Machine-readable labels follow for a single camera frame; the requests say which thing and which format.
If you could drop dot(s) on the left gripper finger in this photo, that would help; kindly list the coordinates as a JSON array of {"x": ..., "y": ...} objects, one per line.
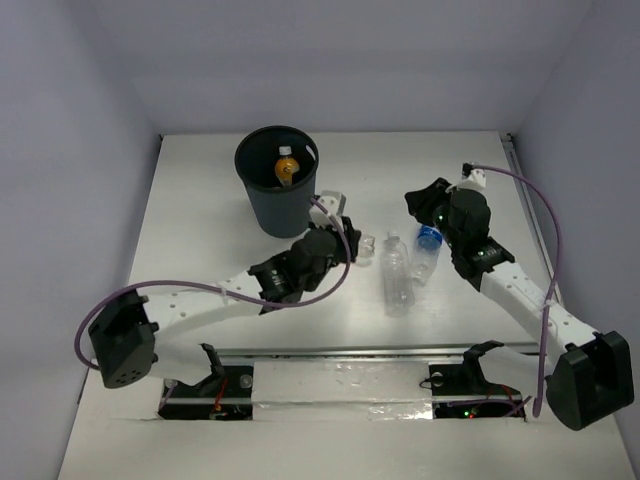
[
  {"x": 329, "y": 222},
  {"x": 354, "y": 236}
]

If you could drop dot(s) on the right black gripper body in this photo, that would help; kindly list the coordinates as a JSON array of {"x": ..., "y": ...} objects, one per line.
[{"x": 440, "y": 216}]

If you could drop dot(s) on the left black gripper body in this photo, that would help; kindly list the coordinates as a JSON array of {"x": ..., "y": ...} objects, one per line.
[{"x": 348, "y": 237}]

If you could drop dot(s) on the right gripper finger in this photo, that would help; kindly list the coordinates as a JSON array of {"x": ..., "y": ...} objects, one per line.
[
  {"x": 419, "y": 210},
  {"x": 436, "y": 191}
]

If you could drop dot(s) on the red label clear bottle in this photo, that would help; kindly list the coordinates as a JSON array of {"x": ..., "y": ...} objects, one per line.
[{"x": 366, "y": 250}]

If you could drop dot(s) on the blue label water bottle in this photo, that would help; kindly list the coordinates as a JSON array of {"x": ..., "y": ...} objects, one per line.
[{"x": 425, "y": 254}]

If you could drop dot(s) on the orange juice bottle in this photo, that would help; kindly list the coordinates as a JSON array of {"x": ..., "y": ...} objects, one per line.
[{"x": 286, "y": 167}]

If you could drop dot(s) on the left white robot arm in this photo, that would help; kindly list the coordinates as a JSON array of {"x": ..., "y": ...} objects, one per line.
[{"x": 134, "y": 336}]

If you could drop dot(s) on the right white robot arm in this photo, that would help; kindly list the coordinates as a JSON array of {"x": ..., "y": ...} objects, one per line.
[{"x": 583, "y": 375}]

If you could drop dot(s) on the black plastic waste bin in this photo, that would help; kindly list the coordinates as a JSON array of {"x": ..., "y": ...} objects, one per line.
[{"x": 281, "y": 211}]

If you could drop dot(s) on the clear unlabelled plastic bottle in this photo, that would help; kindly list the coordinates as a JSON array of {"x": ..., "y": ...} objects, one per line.
[{"x": 396, "y": 276}]

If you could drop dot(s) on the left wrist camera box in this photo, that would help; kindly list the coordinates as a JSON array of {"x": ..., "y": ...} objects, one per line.
[{"x": 325, "y": 205}]

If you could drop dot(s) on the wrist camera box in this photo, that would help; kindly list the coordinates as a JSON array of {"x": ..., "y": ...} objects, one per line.
[
  {"x": 325, "y": 205},
  {"x": 473, "y": 178}
]

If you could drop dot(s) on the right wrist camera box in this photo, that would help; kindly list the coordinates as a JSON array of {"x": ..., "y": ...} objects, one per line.
[{"x": 473, "y": 178}]

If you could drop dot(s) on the metal rail right side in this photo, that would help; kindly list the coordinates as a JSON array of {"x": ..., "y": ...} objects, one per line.
[{"x": 528, "y": 198}]

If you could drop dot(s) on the metal rail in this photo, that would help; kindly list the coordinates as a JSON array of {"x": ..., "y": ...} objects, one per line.
[
  {"x": 528, "y": 198},
  {"x": 360, "y": 352}
]

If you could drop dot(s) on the metal rail front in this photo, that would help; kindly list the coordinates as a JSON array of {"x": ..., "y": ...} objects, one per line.
[{"x": 360, "y": 352}]

